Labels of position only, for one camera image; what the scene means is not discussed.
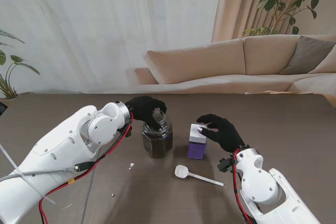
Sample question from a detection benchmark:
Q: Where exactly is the tall leafy green plant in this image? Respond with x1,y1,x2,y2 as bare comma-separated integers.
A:
243,0,336,37

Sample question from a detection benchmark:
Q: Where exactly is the broad leaf green plant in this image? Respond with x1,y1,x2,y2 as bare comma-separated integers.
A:
0,29,41,100

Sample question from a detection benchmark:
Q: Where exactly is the glass jar of coffee beans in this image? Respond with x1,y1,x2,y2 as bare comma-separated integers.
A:
141,112,174,159

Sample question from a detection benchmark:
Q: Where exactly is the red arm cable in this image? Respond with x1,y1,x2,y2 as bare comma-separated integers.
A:
232,149,253,224
38,112,136,224

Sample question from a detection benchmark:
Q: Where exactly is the purple square coffee jar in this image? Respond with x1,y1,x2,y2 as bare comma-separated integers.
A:
187,141,207,161

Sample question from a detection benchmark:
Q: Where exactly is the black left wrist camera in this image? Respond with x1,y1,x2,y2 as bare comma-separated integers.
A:
118,126,132,138

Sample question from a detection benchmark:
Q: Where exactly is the beige sofa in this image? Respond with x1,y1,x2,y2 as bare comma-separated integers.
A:
135,34,336,101

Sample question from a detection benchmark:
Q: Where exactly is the grey sofa cushion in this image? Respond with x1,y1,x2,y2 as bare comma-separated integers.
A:
278,35,336,75

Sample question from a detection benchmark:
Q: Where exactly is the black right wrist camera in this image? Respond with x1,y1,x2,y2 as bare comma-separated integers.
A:
217,156,234,174

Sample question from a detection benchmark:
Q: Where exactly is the beige curtain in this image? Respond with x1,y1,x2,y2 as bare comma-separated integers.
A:
211,0,336,42

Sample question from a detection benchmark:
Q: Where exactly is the white cable tie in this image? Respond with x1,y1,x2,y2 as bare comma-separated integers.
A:
0,144,56,205

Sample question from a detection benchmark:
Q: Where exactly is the grey left arm cable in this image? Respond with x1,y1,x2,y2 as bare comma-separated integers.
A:
0,163,103,224

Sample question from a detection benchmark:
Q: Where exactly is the beige sofa cushion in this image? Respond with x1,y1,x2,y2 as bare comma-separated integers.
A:
308,50,336,74

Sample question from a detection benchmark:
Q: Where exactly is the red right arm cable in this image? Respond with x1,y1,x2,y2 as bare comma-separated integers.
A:
232,149,253,224

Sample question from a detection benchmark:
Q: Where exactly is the white square jar lid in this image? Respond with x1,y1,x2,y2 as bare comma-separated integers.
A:
189,123,209,145

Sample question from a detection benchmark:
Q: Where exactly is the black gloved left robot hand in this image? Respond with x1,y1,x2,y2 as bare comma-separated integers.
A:
125,95,168,133

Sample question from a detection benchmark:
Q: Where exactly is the white sheer curtain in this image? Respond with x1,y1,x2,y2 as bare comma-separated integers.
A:
0,0,224,95

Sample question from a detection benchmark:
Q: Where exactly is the red left arm cable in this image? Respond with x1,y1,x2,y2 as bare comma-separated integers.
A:
38,112,136,224

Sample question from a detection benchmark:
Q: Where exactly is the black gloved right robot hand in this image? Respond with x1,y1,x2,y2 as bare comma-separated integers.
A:
196,114,246,154

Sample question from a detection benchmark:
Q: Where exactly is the white plastic spoon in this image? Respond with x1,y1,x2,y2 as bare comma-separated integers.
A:
174,164,225,187

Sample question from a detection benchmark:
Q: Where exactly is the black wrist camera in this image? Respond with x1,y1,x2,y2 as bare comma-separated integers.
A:
217,156,234,174
118,126,132,138

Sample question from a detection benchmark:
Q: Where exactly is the tan plant pot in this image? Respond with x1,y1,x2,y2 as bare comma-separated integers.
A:
0,97,18,106

